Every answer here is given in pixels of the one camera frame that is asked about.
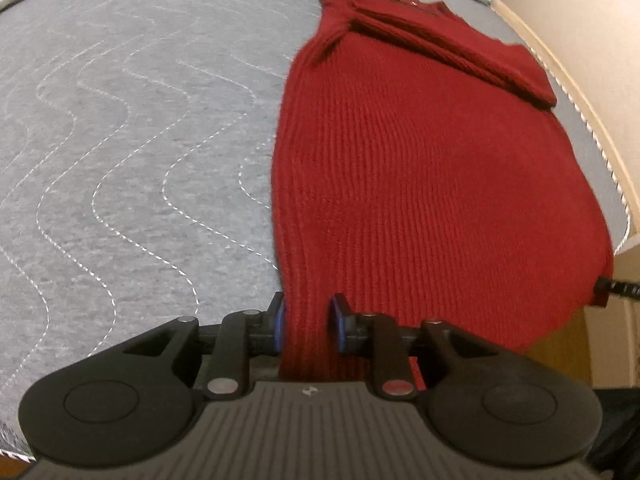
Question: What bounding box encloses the grey quilted mattress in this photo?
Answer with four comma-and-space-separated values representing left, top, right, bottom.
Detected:
0, 0, 634, 461

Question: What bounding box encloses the wooden bed frame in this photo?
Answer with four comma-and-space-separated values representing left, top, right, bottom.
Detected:
491, 0, 639, 388

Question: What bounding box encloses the red knit sweater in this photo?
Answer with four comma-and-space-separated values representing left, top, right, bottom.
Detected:
271, 0, 613, 380

